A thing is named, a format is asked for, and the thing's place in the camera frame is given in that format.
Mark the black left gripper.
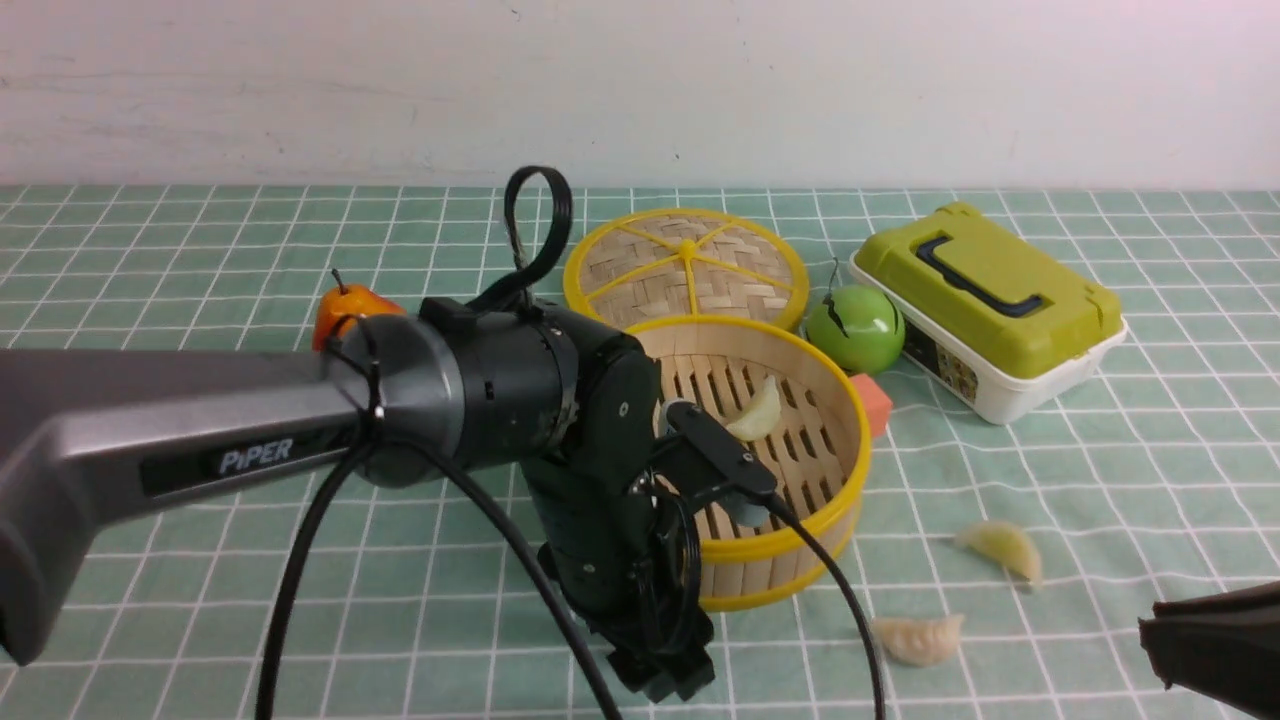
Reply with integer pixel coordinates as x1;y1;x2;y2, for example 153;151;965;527
521;325;716;703

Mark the white dumpling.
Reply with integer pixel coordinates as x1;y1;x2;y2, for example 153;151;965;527
870;614;966;667
726;375;782;443

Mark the yellowish dumpling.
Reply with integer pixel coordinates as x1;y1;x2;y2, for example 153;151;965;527
954;520;1044;587

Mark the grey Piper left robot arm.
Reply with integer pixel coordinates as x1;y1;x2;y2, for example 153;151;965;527
1;299;716;702

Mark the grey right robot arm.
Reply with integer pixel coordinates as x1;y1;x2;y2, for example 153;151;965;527
1138;582;1279;719

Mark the bamboo steamer tray yellow rim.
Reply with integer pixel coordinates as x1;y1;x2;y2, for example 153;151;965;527
630;315;870;612

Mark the woven bamboo steamer lid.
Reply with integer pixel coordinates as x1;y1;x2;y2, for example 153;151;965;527
562;208;812;331

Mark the orange cube block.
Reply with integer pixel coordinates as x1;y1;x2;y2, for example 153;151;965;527
849;374;893;438

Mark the green apple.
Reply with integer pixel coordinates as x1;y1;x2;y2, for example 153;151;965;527
801;261;906;375

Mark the green lid white lunch box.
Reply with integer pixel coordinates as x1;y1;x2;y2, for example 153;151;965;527
849;201;1128;425

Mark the orange red pear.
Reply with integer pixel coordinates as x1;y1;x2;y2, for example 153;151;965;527
311;268;406;352

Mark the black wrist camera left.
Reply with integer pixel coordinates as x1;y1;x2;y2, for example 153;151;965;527
650;398;777;528

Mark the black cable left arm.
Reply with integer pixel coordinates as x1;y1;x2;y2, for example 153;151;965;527
255;165;888;720

